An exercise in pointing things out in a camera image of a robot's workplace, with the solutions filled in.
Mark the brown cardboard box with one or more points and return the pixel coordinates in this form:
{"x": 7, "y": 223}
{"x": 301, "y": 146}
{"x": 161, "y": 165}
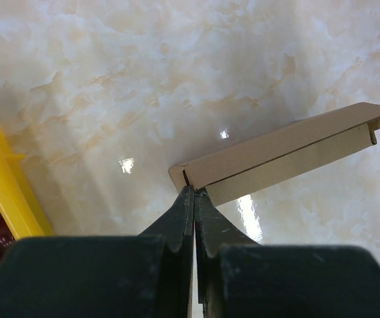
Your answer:
{"x": 282, "y": 154}

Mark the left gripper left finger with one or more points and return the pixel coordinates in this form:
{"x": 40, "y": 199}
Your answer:
{"x": 147, "y": 275}

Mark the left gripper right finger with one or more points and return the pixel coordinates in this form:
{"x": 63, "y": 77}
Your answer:
{"x": 238, "y": 277}

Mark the yellow plastic tray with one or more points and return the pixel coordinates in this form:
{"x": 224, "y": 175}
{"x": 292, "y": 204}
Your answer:
{"x": 18, "y": 204}

